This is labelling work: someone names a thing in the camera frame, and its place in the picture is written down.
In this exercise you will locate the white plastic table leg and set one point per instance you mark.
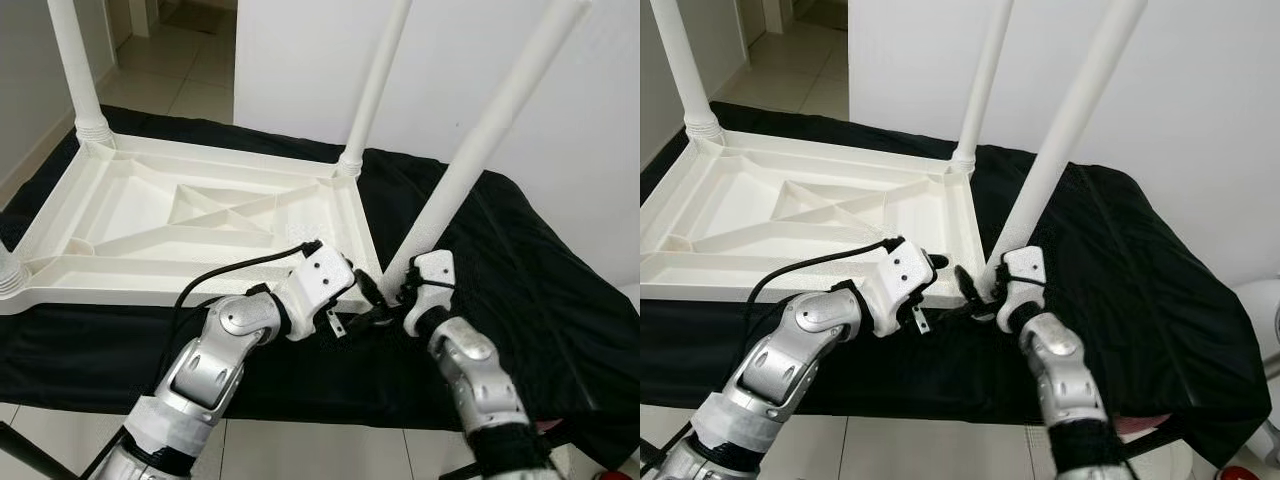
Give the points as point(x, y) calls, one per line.
point(982, 85)
point(78, 70)
point(8, 270)
point(490, 130)
point(1065, 130)
point(685, 70)
point(375, 90)

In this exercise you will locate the white plastic children table top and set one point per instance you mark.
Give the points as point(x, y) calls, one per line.
point(130, 215)
point(740, 210)

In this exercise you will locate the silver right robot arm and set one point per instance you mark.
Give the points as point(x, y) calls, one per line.
point(480, 375)
point(1065, 370)

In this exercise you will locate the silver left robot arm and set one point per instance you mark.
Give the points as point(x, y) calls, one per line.
point(205, 370)
point(790, 370)

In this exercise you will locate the pink cloth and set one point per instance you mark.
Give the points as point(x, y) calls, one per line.
point(550, 425)
point(1135, 428)

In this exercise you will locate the black metal table leg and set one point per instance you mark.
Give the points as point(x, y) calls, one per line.
point(655, 455)
point(30, 455)
point(1150, 445)

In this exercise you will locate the red round object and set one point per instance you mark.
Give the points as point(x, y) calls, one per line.
point(1250, 473)
point(612, 475)

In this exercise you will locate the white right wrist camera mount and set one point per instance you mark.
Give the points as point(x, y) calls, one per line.
point(432, 275)
point(1025, 272)

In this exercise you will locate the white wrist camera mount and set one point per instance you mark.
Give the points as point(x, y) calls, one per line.
point(320, 280)
point(1025, 272)
point(905, 275)
point(432, 275)

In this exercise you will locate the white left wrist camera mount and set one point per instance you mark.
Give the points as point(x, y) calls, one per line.
point(905, 275)
point(320, 280)

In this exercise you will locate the white door frame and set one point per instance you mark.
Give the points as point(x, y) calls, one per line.
point(773, 12)
point(140, 15)

